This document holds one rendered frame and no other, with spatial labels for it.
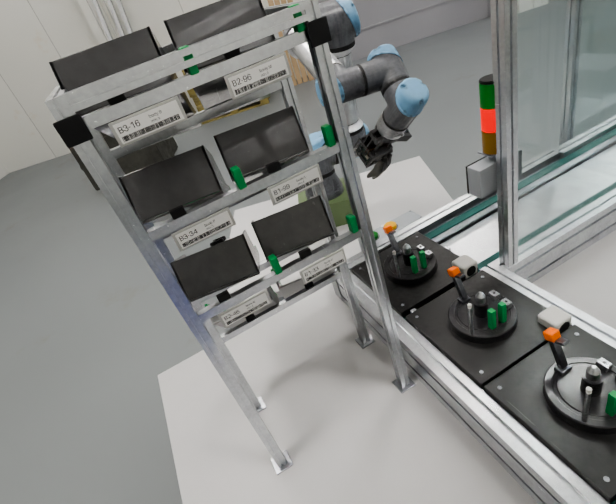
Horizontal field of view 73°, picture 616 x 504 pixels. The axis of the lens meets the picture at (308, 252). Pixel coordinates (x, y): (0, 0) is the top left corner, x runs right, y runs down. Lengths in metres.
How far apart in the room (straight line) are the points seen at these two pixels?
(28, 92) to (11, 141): 1.14
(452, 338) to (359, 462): 0.32
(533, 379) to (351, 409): 0.39
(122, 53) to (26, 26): 8.90
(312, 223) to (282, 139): 0.16
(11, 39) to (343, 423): 9.22
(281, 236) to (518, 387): 0.52
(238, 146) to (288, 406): 0.66
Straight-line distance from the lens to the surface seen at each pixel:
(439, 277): 1.11
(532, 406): 0.88
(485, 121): 0.97
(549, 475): 0.83
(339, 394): 1.06
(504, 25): 0.90
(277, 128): 0.67
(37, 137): 10.10
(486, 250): 1.27
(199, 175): 0.64
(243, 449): 1.07
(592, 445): 0.85
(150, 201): 0.65
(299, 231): 0.73
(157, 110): 0.56
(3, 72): 9.93
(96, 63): 0.62
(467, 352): 0.94
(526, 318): 1.01
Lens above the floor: 1.70
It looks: 33 degrees down
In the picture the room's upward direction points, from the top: 20 degrees counter-clockwise
